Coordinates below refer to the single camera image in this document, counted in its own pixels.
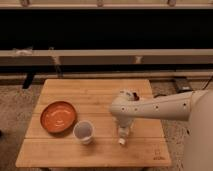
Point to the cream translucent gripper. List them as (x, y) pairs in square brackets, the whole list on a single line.
[(128, 125)]

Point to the white plastic bottle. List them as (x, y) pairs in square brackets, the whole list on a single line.
[(123, 135)]

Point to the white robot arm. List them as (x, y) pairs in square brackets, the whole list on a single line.
[(195, 107)]

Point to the wooden table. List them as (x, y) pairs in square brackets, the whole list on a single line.
[(95, 141)]

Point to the dark red brown block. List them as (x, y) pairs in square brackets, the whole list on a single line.
[(136, 97)]

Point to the clear plastic cup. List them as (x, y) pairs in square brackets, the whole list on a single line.
[(83, 131)]

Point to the orange round plate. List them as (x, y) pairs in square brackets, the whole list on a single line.
[(58, 117)]

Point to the black power adapter box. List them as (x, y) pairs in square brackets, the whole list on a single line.
[(182, 84)]

